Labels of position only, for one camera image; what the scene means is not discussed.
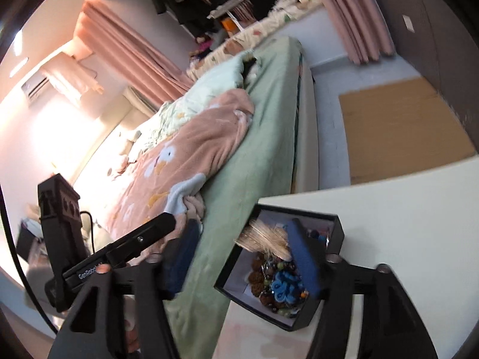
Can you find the patterned window seat cushion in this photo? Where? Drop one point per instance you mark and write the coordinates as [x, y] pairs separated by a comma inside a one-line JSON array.
[[282, 13]]

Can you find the brown cardboard sheet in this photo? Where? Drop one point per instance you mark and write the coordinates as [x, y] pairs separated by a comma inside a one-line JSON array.
[[400, 128]]

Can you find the white tassel ornament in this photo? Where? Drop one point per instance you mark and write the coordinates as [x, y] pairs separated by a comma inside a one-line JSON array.
[[257, 236]]

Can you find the white foam table pad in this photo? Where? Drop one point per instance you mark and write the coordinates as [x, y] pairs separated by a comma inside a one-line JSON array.
[[424, 226]]

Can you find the white air conditioner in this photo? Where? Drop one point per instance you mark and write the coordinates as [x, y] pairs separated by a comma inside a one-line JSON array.
[[35, 86]]

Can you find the pink curtain right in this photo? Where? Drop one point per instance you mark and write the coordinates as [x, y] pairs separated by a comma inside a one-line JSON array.
[[361, 28]]

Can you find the green bed sheet mattress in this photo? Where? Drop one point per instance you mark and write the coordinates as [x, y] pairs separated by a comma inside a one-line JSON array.
[[279, 155]]

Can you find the pink duck fleece blanket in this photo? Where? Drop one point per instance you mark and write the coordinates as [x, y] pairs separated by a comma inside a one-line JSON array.
[[168, 177]]

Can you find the dark wood wardrobe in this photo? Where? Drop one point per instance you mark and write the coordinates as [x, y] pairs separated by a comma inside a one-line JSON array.
[[442, 50]]

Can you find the white wall switch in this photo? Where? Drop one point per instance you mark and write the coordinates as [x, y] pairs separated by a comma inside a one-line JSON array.
[[408, 23]]

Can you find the pink curtain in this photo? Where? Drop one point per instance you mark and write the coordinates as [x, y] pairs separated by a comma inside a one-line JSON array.
[[145, 68], [361, 28]]

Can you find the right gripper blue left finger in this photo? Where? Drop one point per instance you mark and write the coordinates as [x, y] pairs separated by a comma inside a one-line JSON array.
[[95, 326]]

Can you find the black jewelry box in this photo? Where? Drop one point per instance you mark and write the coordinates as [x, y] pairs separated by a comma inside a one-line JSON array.
[[269, 287]]

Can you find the light green floral quilt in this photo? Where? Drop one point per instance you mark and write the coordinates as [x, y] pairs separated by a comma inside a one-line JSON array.
[[174, 114]]

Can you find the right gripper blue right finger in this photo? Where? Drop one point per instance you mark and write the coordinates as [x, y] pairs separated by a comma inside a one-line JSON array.
[[391, 326]]

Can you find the pink curtain left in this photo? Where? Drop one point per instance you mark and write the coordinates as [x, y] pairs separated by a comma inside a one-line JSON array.
[[145, 68]]

